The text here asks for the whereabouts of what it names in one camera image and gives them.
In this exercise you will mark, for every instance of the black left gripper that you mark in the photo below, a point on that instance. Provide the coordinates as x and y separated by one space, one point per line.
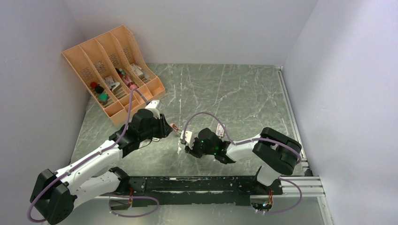
164 128

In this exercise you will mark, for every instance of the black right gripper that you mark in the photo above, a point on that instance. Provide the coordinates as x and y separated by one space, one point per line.
192 150

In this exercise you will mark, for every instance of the small staple box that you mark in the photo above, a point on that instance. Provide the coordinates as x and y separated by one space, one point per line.
219 130

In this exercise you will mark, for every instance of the pink white stapler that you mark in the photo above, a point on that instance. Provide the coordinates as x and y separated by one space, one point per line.
176 129

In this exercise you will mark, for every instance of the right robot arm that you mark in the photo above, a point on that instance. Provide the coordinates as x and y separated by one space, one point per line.
279 152

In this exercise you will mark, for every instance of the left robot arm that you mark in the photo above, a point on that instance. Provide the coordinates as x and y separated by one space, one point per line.
57 194

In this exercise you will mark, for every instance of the grey white stapler in organizer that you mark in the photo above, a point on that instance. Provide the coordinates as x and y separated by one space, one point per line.
115 87

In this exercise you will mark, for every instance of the green stamp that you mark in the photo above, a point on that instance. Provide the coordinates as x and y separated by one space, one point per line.
103 98

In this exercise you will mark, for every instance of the black round stamp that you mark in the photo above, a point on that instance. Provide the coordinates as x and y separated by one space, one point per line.
98 89

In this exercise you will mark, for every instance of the red round stamp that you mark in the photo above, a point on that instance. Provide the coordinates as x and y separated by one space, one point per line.
93 85

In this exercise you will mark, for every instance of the peach plastic file organizer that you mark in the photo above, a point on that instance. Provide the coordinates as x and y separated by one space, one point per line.
98 57

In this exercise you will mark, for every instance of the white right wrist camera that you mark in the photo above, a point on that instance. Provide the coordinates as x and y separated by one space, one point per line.
186 138

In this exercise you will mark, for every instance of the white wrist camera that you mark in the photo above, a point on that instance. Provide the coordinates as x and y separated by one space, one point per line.
186 138
154 107

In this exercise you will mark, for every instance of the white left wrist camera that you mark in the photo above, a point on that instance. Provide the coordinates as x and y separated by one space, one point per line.
154 107

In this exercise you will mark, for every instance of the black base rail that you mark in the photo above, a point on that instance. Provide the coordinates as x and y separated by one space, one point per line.
198 190

